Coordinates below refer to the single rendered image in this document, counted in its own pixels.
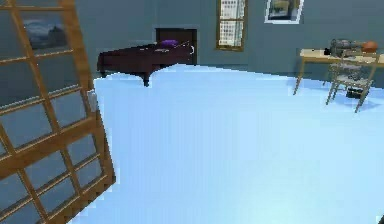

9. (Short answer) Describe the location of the white framed picture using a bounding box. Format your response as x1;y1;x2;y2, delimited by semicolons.
264;0;305;25

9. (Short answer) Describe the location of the purple pillow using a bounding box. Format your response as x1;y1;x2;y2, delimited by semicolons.
159;39;180;48

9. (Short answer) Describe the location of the black box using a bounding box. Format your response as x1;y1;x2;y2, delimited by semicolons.
345;87;364;100

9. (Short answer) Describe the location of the wooden glass pane door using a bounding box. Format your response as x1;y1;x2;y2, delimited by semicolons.
0;0;117;224

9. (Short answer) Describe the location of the light wooden table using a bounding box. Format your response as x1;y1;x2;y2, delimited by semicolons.
293;48;384;96

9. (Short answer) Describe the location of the wooden framed window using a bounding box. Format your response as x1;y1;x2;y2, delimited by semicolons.
215;0;248;52

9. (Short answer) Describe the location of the grey door handle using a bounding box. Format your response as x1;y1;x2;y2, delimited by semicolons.
87;89;98;113

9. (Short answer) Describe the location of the wooden chair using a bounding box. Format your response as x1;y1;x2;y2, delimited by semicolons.
325;49;381;114

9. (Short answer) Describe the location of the orange ball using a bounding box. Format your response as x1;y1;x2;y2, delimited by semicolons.
361;40;379;53

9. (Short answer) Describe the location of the grey metal appliance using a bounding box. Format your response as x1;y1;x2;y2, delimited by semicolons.
329;38;362;58

